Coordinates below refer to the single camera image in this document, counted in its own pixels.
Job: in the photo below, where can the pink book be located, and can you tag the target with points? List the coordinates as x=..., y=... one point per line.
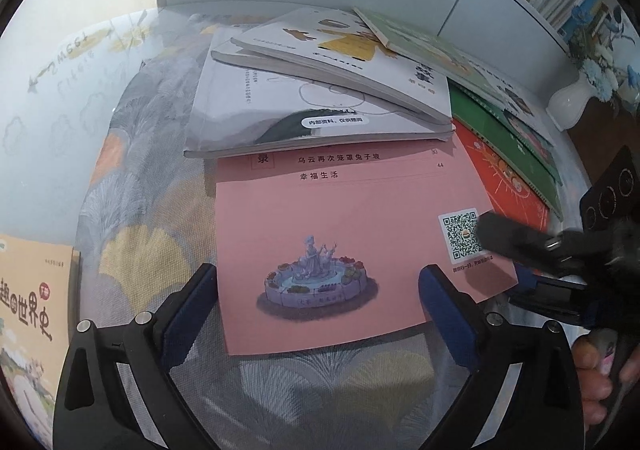
x=325, y=230

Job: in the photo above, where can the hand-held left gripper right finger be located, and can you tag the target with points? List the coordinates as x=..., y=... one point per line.
x=447, y=317

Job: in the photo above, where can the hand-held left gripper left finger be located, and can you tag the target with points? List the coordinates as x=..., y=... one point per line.
x=187, y=312

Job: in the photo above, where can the brown wooden cabinet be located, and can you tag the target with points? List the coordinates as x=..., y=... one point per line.
x=610, y=125

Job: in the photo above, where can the beige book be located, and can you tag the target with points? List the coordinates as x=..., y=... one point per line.
x=30, y=305

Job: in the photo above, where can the dark green book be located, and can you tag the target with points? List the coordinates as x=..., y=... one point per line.
x=505, y=155

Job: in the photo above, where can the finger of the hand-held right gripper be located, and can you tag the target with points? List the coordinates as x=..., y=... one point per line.
x=525, y=242
x=565, y=302

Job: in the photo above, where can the red book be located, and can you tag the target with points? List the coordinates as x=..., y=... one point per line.
x=495, y=180

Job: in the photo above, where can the pale green book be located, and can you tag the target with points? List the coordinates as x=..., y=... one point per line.
x=415, y=38

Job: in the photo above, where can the patterned tablecloth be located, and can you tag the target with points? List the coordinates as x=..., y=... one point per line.
x=135, y=210

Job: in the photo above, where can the person's right hand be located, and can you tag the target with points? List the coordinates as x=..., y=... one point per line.
x=590, y=360

